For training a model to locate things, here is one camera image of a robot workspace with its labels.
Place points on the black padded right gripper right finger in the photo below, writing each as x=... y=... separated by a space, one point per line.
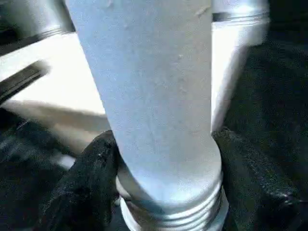
x=260 y=197

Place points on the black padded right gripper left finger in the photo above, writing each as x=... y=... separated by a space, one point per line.
x=84 y=192

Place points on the white plastic table top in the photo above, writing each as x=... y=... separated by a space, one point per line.
x=67 y=79

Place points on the black padded mat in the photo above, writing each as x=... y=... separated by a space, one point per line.
x=276 y=96

